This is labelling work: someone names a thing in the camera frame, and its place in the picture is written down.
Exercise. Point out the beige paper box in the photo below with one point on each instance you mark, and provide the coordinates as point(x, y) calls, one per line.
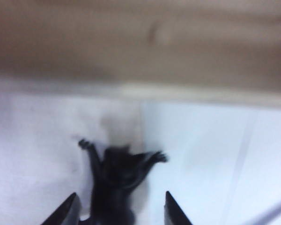
point(131, 47)

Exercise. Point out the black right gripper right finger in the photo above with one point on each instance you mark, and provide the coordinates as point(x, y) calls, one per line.
point(173, 213)

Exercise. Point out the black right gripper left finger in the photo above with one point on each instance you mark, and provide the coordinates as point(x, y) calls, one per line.
point(69, 211)

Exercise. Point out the small black panther doll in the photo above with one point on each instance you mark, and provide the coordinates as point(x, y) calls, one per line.
point(114, 178)

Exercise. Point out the white paper sheet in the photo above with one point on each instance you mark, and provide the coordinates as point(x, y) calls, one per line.
point(213, 152)

